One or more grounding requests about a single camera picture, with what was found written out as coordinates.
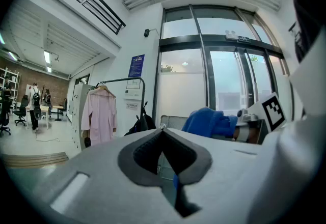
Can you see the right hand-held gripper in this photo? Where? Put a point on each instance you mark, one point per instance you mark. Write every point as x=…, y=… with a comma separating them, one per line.
x=273, y=112

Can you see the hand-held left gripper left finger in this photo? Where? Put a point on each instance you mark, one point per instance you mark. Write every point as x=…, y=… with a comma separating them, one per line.
x=102, y=179

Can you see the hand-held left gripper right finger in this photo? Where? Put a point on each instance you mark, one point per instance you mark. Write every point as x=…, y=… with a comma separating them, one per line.
x=224, y=172

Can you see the blue cloth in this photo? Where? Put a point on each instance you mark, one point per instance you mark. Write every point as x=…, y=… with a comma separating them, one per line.
x=208, y=121

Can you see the wooden clothes hanger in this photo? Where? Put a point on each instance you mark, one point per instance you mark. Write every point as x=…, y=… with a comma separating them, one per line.
x=104, y=87

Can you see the person's white shirt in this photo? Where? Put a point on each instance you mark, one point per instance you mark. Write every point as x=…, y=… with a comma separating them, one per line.
x=313, y=85

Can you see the pink robe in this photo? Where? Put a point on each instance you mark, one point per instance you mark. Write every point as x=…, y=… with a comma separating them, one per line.
x=100, y=116

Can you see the white locker cabinet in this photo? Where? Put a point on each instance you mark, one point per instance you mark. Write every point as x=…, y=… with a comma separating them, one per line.
x=77, y=116

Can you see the black backpack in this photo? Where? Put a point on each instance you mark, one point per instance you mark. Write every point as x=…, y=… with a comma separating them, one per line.
x=142, y=125

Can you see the wooden steps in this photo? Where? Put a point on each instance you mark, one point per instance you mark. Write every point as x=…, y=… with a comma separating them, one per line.
x=35, y=160

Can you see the grey metal mesh basket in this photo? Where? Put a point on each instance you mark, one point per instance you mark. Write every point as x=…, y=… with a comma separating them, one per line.
x=174, y=122

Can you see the dark sign over door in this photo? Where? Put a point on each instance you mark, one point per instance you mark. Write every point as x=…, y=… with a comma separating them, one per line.
x=244, y=39

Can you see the wooden table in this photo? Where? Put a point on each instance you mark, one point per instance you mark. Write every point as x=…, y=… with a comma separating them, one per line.
x=58, y=107
x=44, y=109

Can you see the white emergency light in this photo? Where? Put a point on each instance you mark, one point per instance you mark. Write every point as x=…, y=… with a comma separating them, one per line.
x=231, y=35

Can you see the framed floor plan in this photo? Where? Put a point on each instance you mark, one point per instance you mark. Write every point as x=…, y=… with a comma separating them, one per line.
x=133, y=84

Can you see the black office chair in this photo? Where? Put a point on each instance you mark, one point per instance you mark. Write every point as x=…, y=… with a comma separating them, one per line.
x=21, y=111
x=4, y=118

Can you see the ceiling tube light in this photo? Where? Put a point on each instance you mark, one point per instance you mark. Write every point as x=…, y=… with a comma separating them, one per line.
x=46, y=56
x=12, y=55
x=49, y=69

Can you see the white shelf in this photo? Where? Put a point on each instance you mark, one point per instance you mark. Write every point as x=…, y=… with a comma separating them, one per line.
x=14, y=83

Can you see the dark glass door frame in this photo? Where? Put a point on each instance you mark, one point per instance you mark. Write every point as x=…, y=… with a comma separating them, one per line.
x=206, y=72

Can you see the blue wall poster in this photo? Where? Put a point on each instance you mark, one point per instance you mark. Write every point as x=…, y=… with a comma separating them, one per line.
x=136, y=65

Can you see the black wall box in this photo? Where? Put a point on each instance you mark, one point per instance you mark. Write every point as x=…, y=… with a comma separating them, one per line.
x=146, y=32

